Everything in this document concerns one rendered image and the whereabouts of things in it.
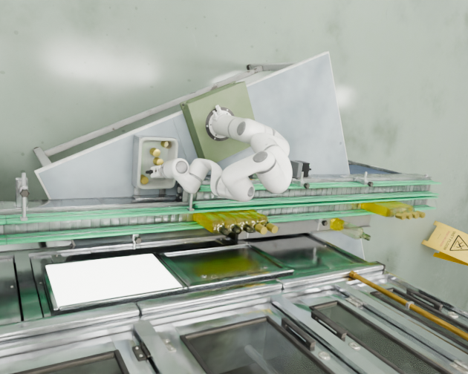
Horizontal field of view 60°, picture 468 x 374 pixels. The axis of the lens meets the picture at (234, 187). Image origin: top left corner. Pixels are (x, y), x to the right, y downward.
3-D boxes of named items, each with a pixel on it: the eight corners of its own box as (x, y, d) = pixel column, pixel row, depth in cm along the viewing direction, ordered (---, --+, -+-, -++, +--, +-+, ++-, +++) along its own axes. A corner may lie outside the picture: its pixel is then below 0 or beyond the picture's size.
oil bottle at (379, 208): (359, 208, 242) (400, 222, 219) (361, 199, 241) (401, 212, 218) (366, 208, 245) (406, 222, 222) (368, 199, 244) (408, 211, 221)
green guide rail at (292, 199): (189, 203, 183) (197, 208, 176) (190, 201, 182) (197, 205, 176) (428, 192, 273) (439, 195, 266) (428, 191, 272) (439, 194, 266)
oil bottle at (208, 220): (192, 220, 186) (214, 235, 168) (193, 208, 185) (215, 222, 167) (203, 219, 189) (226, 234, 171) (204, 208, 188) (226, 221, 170)
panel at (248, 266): (40, 271, 147) (53, 318, 119) (40, 263, 147) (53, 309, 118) (248, 247, 193) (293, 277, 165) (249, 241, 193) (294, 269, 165)
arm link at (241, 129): (230, 113, 170) (250, 117, 156) (255, 123, 177) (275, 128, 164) (223, 135, 171) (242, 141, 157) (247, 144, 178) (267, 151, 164)
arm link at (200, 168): (225, 201, 151) (188, 191, 165) (241, 172, 155) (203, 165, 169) (213, 189, 145) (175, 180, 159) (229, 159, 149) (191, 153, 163)
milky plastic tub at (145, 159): (131, 185, 180) (137, 189, 173) (134, 134, 176) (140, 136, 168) (168, 184, 189) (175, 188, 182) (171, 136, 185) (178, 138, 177)
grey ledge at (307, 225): (228, 234, 210) (239, 241, 200) (229, 217, 208) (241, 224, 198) (357, 221, 258) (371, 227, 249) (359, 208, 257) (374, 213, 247)
